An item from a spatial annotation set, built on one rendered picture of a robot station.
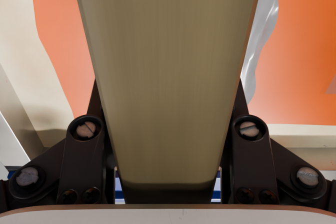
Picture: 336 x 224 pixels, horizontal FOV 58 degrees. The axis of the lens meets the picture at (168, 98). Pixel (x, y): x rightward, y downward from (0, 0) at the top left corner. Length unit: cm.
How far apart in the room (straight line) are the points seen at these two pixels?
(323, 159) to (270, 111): 11
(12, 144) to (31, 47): 12
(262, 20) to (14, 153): 31
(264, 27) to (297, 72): 8
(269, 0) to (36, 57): 22
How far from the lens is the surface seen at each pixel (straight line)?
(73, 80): 33
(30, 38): 31
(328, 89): 37
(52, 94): 36
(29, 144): 40
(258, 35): 28
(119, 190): 42
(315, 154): 45
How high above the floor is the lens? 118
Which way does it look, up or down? 43 degrees down
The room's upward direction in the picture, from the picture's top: 180 degrees clockwise
